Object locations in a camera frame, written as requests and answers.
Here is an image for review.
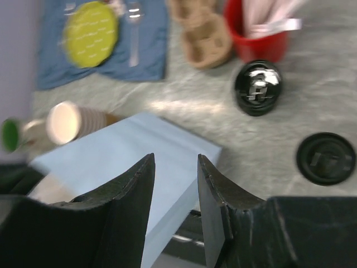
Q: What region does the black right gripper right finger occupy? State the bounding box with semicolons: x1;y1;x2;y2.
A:
197;155;356;267

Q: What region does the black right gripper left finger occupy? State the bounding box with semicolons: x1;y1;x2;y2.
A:
1;154;155;267

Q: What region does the light blue paper bag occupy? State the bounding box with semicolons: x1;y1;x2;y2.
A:
30;113;222;267

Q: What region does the black plastic cup lid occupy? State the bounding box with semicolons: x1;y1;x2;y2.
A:
295;132;356;186

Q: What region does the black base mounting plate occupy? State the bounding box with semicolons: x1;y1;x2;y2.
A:
163;210;206;266

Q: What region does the stack of brown paper cups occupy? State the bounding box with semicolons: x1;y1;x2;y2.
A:
46;101;124;145

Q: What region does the stack of black lids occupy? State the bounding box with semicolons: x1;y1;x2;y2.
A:
231;59;284;117

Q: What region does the blue alphabet cloth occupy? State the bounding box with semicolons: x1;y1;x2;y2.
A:
36;0;171;90

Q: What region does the red cup holder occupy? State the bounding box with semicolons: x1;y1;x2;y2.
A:
224;0;289;63

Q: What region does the yellow-green dotted plate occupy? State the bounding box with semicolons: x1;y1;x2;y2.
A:
63;1;118;69

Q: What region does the brown pulp cup carrier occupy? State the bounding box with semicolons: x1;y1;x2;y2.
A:
167;1;233;70

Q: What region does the silver spoon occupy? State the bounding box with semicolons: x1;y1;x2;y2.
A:
127;1;143;68

